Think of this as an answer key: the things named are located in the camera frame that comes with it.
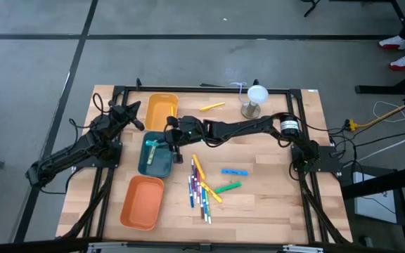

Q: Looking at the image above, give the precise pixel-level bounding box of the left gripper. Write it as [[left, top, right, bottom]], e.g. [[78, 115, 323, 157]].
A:
[[110, 100, 146, 132]]

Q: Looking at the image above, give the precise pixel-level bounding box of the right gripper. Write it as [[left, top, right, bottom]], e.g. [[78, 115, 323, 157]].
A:
[[162, 117, 206, 164]]

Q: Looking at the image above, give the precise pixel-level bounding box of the pale yellow-green highlighter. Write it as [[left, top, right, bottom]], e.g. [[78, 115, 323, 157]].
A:
[[146, 145, 158, 166]]

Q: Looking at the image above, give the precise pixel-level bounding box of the yellow highlighter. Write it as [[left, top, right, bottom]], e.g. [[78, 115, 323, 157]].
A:
[[192, 153, 207, 181], [199, 101, 226, 112], [199, 181, 224, 205]]

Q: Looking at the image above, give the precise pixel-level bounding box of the pink Expo marker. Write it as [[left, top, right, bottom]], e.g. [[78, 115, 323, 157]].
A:
[[193, 167, 201, 205]]

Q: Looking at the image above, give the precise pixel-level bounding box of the dark blue Expo marker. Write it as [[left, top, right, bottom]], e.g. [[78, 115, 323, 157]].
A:
[[187, 175, 195, 209]]

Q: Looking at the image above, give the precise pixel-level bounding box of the blue highlighter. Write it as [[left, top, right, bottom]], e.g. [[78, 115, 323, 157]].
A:
[[221, 168, 250, 177]]

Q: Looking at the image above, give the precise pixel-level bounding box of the light blue Expo marker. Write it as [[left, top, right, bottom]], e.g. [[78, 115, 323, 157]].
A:
[[202, 188, 210, 223]]

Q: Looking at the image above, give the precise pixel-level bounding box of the green highlighter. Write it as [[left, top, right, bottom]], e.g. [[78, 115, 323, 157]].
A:
[[214, 181, 243, 195]]

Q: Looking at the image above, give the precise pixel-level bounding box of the brown Expo marker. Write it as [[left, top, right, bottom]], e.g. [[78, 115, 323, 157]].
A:
[[199, 185, 205, 220]]

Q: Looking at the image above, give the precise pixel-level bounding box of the teal plastic bin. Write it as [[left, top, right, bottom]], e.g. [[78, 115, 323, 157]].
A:
[[138, 131, 175, 179]]

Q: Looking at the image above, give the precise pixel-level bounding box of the yellow plastic bin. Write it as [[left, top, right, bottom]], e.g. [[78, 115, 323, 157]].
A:
[[143, 92, 180, 133]]

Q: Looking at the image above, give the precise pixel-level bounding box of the orange plastic bin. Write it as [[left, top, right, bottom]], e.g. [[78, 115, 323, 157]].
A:
[[120, 175, 165, 232]]

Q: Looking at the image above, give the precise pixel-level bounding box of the green Expo marker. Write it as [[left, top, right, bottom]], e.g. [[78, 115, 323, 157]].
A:
[[205, 196, 213, 225]]

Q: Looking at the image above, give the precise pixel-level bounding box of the white bulb brass lamp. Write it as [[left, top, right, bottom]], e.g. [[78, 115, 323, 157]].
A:
[[240, 84, 269, 120]]

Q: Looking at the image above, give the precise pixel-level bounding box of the white floor box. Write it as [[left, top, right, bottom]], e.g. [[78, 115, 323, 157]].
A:
[[352, 171, 400, 224]]

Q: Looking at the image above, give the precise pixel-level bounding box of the person's shoe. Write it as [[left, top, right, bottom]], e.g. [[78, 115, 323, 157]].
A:
[[389, 53, 405, 72], [378, 34, 405, 51]]

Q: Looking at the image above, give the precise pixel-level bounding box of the black aluminium table frame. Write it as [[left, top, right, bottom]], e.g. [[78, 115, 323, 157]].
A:
[[58, 77, 353, 253]]

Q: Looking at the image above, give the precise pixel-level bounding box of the white lamp cable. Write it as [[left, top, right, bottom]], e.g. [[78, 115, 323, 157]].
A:
[[229, 82, 248, 103]]

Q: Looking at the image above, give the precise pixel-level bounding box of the silver corner bracket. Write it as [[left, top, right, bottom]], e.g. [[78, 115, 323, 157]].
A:
[[283, 245, 325, 253], [86, 241, 128, 252]]

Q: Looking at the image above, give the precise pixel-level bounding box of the yellow power cord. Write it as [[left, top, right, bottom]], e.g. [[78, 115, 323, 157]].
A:
[[345, 104, 405, 131]]

